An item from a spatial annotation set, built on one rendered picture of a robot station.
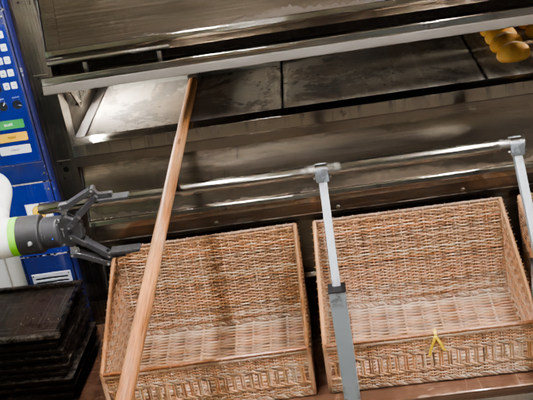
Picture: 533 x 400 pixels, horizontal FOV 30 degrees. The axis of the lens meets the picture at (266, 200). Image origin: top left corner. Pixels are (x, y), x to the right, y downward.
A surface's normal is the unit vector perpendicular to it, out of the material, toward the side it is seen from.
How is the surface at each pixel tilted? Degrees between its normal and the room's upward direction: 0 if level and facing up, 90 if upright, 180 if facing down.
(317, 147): 70
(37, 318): 0
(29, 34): 90
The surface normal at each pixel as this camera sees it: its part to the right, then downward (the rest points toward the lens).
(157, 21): -0.05, 0.10
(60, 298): -0.15, -0.89
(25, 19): 0.00, 0.44
